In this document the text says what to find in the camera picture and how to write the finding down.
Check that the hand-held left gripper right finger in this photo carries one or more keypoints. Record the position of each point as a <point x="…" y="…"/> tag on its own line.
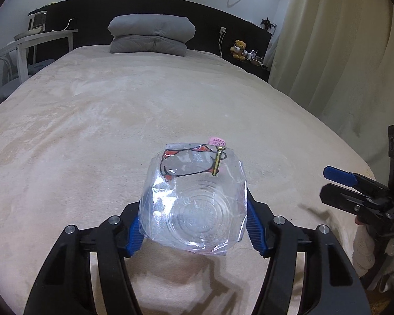
<point x="254" y="233"/>

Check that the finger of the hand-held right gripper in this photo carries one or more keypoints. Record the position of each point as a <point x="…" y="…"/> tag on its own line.
<point x="339" y="174"/>
<point x="344" y="200"/>

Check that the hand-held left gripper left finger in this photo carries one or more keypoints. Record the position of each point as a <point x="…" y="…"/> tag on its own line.
<point x="134" y="239"/>

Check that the clear plastic container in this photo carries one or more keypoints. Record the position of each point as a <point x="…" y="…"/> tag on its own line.
<point x="200" y="216"/>

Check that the clear printed plastic bag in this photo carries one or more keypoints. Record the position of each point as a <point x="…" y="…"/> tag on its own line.
<point x="170" y="183"/>

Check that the person's right hand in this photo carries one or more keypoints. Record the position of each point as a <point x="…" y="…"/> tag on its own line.
<point x="364" y="252"/>

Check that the cream curtain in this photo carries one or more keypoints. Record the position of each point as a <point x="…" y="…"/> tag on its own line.
<point x="331" y="55"/>

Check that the beige bed blanket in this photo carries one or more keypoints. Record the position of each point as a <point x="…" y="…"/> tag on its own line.
<point x="85" y="121"/>

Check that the brown teddy bear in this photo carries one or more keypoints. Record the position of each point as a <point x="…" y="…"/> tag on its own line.
<point x="239" y="47"/>

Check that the small dark plant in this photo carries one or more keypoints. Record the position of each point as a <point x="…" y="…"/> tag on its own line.
<point x="267" y="23"/>

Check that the white plug adapter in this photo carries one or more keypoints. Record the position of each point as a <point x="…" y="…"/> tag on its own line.
<point x="222" y="30"/>

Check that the folded grey duvet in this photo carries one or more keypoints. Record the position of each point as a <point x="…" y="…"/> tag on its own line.
<point x="151" y="28"/>

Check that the white table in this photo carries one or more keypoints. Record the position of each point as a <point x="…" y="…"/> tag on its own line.
<point x="46" y="34"/>

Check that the black headboard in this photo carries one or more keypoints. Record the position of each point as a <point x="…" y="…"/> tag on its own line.
<point x="85" y="13"/>

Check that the metal frame chair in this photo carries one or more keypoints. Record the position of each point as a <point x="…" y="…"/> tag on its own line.
<point x="6" y="88"/>

